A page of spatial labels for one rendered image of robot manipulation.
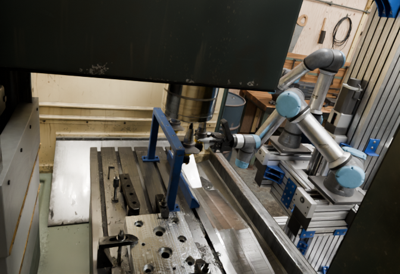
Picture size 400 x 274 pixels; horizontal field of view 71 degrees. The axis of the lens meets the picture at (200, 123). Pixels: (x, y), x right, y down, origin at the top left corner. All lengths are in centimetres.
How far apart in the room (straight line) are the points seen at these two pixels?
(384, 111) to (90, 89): 167
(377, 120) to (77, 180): 171
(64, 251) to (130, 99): 92
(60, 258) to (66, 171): 52
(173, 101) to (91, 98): 114
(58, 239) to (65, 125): 68
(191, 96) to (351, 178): 91
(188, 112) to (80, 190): 113
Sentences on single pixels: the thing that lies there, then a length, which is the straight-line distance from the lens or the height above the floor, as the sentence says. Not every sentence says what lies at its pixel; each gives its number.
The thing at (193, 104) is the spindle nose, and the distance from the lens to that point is 76.
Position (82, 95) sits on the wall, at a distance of 186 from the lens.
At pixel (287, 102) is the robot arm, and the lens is 135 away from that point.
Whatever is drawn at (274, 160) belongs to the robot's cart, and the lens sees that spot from 196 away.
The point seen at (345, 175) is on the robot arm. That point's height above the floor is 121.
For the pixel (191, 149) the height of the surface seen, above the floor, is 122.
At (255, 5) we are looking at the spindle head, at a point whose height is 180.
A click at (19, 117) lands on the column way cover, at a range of 90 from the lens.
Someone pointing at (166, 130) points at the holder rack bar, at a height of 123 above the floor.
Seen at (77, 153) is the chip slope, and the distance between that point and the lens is 191.
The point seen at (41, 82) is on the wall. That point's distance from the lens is 185.
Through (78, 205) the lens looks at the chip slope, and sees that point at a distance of 173.
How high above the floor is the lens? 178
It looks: 22 degrees down
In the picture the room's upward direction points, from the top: 11 degrees clockwise
